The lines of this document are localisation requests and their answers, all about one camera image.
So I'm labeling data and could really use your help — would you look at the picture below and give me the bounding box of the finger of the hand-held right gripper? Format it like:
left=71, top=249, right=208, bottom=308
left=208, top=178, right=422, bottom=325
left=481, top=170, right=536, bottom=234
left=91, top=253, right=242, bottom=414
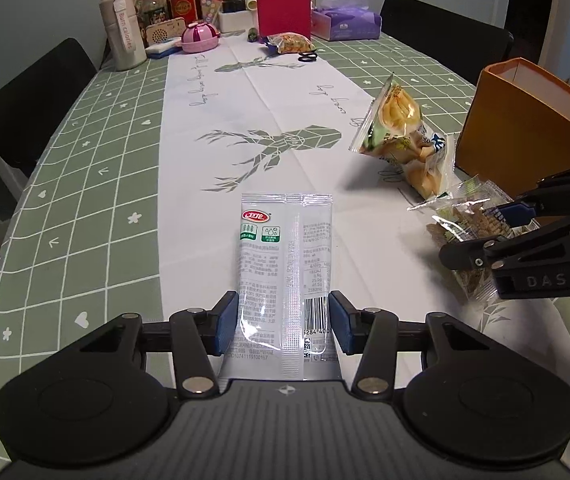
left=438, top=207, right=570, bottom=273
left=494, top=159, right=570, bottom=231

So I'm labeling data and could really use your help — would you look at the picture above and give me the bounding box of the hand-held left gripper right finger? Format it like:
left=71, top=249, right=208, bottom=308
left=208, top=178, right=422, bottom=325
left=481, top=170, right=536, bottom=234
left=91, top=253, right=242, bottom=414
left=329, top=290, right=492, bottom=397

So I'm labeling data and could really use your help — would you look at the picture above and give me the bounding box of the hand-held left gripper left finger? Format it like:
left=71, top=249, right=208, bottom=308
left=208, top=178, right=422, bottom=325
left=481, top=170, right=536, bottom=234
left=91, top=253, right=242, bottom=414
left=78, top=290, right=240, bottom=397

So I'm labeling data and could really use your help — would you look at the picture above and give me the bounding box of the clear brown cracker packet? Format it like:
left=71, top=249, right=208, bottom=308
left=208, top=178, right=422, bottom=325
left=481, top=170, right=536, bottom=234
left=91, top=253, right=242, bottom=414
left=407, top=175, right=540, bottom=302

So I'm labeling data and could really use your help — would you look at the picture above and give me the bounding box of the orange cardboard box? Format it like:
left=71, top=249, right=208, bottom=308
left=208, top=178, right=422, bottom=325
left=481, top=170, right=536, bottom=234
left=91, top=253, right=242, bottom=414
left=455, top=57, right=570, bottom=201

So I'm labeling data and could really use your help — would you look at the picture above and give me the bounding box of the silver white snack packet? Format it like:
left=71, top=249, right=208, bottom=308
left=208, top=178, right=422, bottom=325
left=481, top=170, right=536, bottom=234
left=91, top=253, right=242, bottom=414
left=217, top=192, right=341, bottom=381

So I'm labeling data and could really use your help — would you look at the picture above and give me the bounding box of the yellow rice cracker bag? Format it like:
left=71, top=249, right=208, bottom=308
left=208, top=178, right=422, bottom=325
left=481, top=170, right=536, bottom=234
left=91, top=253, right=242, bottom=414
left=349, top=74, right=454, bottom=200

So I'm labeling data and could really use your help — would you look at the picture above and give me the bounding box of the black chair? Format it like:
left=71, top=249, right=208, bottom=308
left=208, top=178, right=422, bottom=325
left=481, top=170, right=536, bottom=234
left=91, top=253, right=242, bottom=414
left=380, top=0, right=514, bottom=84
left=0, top=37, right=99, bottom=179

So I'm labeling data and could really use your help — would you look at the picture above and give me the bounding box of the green checked tablecloth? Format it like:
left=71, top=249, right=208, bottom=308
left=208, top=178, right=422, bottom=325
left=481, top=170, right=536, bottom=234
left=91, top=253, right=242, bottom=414
left=0, top=30, right=570, bottom=461

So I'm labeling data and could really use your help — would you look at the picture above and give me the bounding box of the white printed table runner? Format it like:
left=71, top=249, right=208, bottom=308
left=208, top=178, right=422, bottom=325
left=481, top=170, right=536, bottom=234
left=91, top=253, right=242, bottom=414
left=157, top=27, right=570, bottom=396

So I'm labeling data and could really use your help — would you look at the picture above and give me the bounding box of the purple tissue pack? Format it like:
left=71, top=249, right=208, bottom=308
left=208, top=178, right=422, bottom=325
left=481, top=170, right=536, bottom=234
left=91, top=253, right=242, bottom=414
left=311, top=0, right=383, bottom=42

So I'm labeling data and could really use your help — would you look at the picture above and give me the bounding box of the small yellow snack bag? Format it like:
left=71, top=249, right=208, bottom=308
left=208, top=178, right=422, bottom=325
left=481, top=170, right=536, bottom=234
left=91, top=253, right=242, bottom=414
left=265, top=32, right=318, bottom=56

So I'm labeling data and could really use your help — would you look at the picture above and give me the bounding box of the blue white case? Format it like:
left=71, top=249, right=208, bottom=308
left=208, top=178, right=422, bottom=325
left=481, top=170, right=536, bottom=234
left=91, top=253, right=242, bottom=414
left=144, top=40, right=184, bottom=59

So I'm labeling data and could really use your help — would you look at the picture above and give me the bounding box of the pink round container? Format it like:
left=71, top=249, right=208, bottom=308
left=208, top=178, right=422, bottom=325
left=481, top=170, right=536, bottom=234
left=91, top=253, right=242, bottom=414
left=180, top=21, right=222, bottom=55

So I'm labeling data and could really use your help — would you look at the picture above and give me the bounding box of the beige small radio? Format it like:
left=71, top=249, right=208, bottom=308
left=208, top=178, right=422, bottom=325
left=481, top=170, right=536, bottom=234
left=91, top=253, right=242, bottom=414
left=145, top=17, right=189, bottom=46

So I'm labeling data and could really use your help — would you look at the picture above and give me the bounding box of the pink box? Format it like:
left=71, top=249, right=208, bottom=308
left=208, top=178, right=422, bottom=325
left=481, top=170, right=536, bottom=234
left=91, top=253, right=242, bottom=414
left=256, top=0, right=313, bottom=39

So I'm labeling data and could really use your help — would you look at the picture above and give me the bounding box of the white desk holder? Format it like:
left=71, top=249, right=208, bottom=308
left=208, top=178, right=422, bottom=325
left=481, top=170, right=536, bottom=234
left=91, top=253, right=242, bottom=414
left=217, top=0, right=259, bottom=32

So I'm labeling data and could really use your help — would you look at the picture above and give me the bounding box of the white water bottle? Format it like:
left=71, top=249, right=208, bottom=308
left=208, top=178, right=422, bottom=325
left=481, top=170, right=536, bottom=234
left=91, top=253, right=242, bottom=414
left=98, top=0, right=148, bottom=72

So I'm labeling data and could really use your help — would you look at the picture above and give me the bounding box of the clear plastic bottle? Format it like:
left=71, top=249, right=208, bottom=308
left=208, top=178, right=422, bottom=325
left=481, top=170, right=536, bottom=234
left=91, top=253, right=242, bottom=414
left=138, top=0, right=171, bottom=31

